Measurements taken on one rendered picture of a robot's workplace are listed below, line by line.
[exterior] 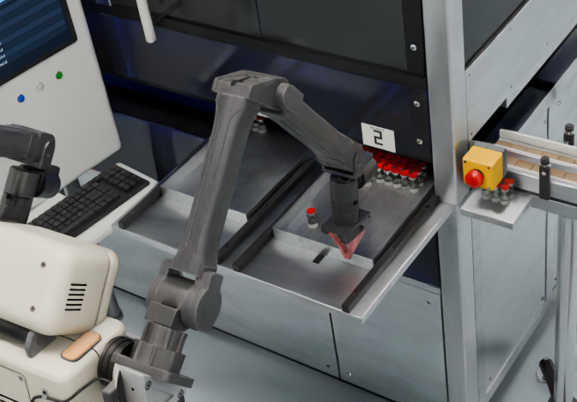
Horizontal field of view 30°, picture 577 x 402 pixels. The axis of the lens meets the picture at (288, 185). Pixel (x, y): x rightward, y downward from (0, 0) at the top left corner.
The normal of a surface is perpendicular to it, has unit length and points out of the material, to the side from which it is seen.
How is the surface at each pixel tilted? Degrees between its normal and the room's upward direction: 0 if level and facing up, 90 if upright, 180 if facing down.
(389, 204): 0
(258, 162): 0
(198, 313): 90
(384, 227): 0
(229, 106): 46
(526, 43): 90
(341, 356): 90
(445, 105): 90
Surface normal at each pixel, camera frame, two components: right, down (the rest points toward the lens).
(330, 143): 0.84, 0.27
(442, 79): -0.55, 0.57
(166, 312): -0.40, -0.28
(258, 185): -0.14, -0.78
